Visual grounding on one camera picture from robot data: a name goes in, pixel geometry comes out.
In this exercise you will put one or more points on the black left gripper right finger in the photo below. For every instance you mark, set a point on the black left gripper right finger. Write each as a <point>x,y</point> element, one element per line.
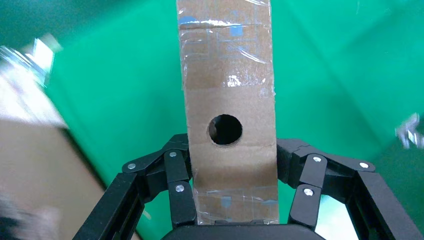
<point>308,205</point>

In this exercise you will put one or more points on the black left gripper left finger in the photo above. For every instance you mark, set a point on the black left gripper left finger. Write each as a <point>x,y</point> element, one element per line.
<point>177,205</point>

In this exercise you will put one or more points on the small brown cardboard box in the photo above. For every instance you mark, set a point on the small brown cardboard box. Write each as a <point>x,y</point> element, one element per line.
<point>228,82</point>

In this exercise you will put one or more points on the large open brown carton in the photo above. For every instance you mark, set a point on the large open brown carton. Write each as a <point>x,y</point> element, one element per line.
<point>39,172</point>

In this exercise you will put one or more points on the silver binder clip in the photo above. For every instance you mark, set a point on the silver binder clip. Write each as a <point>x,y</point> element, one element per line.
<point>409,134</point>
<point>36,56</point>

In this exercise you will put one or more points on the green table cloth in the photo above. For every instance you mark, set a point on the green table cloth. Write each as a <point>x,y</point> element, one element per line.
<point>126,82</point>

